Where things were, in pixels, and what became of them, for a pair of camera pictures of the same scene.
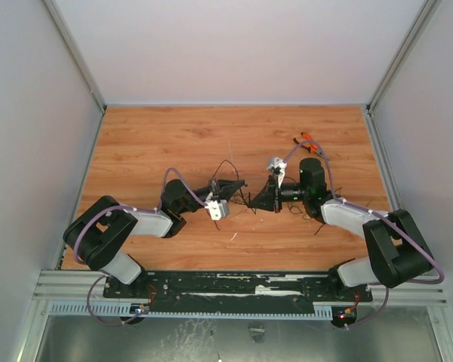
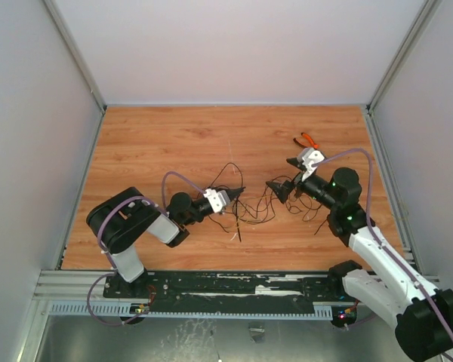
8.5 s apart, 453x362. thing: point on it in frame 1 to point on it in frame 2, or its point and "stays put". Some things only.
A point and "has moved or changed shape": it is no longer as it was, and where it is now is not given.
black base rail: x=231 y=287 stays put
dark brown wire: x=249 y=200 to x=259 y=207
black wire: x=231 y=164 has moved or changed shape
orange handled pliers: x=312 y=148 stays put
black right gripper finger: x=265 y=199 to x=281 y=190
